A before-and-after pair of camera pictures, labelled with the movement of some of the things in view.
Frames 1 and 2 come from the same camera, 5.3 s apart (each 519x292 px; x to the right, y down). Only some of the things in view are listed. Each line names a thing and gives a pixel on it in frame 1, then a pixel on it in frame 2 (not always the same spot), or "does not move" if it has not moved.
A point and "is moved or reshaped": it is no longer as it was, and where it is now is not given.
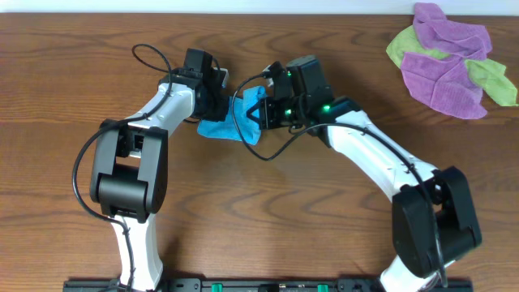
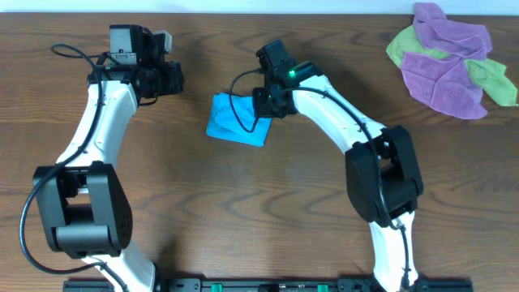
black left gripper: [219, 105] → [171, 77]
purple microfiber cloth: [444, 83] does not move
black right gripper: [267, 112] → [267, 102]
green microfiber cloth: [494, 81] does not move
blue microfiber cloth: [250, 130] is moved or reshaped
